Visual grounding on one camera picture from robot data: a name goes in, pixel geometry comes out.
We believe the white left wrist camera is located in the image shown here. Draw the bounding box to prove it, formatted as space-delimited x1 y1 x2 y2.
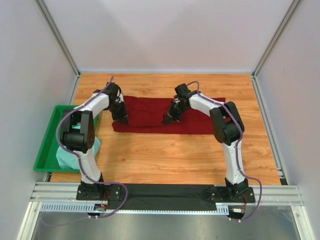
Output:
116 90 124 103

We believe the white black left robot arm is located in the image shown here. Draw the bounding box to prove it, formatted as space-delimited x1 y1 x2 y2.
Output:
56 82 128 201

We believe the slotted white cable duct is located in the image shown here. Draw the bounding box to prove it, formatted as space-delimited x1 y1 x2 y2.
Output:
39 202 229 216

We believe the aluminium frame rail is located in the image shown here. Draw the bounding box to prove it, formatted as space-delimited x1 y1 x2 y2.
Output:
30 182 80 202

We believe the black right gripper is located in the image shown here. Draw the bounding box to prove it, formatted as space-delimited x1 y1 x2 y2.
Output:
162 101 189 126

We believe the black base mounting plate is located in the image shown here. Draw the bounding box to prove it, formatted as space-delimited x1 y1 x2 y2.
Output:
91 183 256 210

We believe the light teal t-shirt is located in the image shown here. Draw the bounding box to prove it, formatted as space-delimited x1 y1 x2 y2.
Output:
56 137 101 170

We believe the right aluminium corner post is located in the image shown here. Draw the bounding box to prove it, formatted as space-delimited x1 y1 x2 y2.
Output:
251 0 303 79

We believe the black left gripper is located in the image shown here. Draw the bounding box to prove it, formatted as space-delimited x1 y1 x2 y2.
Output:
105 100 128 126

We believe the aluminium corner post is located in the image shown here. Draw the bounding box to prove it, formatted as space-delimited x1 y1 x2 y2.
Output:
251 0 303 79
35 0 81 78

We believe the dark red t-shirt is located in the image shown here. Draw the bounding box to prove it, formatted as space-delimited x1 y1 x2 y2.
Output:
112 95 214 135

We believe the left aluminium corner post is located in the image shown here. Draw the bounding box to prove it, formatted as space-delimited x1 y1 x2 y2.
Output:
35 0 81 78

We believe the green plastic tray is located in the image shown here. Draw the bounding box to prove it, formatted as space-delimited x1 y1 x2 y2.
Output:
33 105 80 173

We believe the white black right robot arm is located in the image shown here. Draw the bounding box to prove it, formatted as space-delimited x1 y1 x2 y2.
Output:
162 83 249 202

